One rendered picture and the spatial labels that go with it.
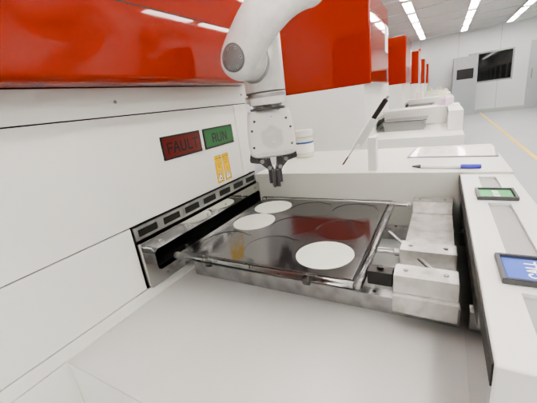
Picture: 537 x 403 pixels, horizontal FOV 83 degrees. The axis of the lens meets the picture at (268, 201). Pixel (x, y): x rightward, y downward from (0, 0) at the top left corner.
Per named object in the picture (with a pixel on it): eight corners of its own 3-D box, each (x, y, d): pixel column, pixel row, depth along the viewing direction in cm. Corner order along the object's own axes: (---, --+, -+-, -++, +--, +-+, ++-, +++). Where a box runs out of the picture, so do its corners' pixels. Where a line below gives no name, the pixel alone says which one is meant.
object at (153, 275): (146, 287, 60) (134, 243, 57) (258, 210, 96) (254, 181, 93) (153, 289, 59) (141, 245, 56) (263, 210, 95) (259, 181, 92)
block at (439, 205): (411, 213, 70) (411, 200, 69) (413, 207, 73) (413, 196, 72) (452, 214, 66) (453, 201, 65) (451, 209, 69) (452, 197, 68)
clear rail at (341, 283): (173, 259, 61) (171, 253, 60) (177, 256, 62) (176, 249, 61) (361, 293, 42) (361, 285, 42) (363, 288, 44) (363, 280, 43)
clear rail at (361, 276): (352, 292, 43) (351, 283, 43) (389, 205, 74) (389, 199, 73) (361, 293, 42) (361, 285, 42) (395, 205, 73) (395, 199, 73)
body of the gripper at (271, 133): (244, 105, 61) (251, 161, 64) (293, 99, 61) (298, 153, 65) (242, 106, 68) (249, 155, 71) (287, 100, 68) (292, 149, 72)
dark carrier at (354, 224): (181, 253, 61) (180, 251, 61) (264, 200, 89) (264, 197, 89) (352, 283, 44) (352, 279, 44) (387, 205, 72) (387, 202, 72)
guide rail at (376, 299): (196, 273, 68) (193, 261, 67) (202, 269, 69) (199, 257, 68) (459, 328, 43) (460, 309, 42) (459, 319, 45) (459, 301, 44)
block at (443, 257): (399, 264, 50) (399, 248, 49) (401, 254, 53) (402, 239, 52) (456, 272, 46) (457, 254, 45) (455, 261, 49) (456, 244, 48)
